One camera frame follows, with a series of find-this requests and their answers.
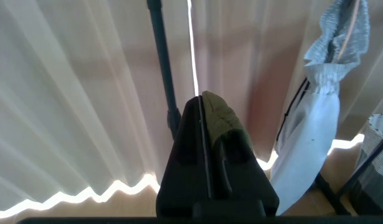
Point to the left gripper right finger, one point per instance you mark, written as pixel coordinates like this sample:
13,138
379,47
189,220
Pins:
250,183

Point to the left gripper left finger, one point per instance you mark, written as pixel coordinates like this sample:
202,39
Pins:
185,174

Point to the green garment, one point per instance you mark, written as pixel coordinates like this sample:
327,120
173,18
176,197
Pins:
220,118

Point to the pale grey shorts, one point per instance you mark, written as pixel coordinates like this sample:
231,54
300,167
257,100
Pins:
306,140

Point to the pink clothes hanger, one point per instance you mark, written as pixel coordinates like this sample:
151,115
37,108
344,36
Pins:
350,31

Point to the white laundry basket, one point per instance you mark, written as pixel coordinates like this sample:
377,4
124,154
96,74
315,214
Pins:
376,161

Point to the beige curtain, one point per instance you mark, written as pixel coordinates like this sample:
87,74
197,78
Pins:
69,93

